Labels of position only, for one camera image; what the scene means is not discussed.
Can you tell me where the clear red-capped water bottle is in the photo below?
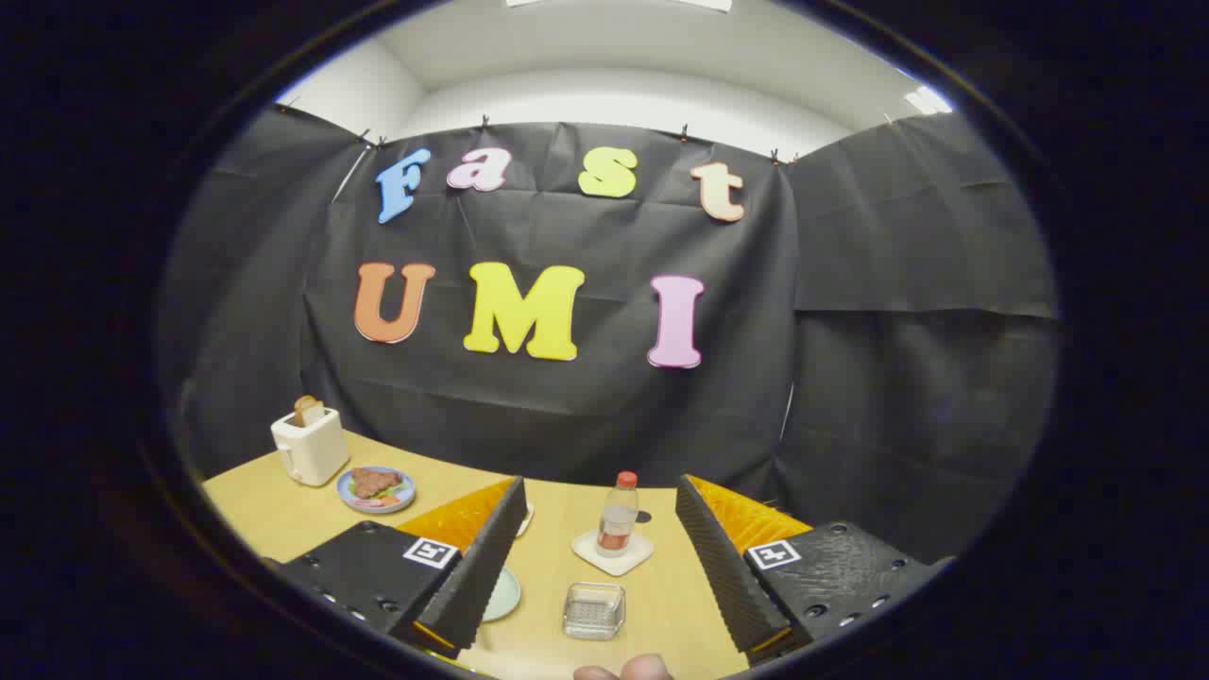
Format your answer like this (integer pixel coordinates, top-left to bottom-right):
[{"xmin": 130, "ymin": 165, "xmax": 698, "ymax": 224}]
[{"xmin": 596, "ymin": 471, "xmax": 640, "ymax": 558}]

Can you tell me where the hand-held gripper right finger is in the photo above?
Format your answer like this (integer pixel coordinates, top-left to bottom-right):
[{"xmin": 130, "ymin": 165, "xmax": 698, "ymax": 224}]
[{"xmin": 674, "ymin": 474, "xmax": 955, "ymax": 667}]

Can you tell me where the cream toaster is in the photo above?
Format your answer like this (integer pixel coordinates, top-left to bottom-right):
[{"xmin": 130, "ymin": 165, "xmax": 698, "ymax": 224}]
[{"xmin": 271, "ymin": 406, "xmax": 350, "ymax": 487}]

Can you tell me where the small blue plate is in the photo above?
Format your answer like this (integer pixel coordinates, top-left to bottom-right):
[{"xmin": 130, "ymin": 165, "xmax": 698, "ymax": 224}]
[{"xmin": 337, "ymin": 466, "xmax": 417, "ymax": 515}]

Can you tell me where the white square coaster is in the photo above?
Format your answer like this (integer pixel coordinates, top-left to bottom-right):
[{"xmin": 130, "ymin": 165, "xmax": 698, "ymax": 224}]
[{"xmin": 571, "ymin": 529, "xmax": 655, "ymax": 577}]

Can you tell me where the pale green plate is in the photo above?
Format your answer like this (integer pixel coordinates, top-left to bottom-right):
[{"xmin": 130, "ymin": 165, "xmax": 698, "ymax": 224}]
[{"xmin": 482, "ymin": 567, "xmax": 522, "ymax": 623}]

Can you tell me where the meat and vegetable food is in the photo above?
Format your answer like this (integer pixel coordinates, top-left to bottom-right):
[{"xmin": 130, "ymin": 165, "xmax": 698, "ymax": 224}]
[{"xmin": 349, "ymin": 468, "xmax": 404, "ymax": 506}]

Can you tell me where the metal wire basket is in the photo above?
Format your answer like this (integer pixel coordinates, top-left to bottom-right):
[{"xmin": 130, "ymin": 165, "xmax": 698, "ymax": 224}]
[{"xmin": 563, "ymin": 582, "xmax": 626, "ymax": 641}]

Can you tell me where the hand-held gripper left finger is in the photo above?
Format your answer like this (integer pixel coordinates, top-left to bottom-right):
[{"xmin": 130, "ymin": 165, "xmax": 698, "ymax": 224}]
[{"xmin": 274, "ymin": 477, "xmax": 530, "ymax": 660}]

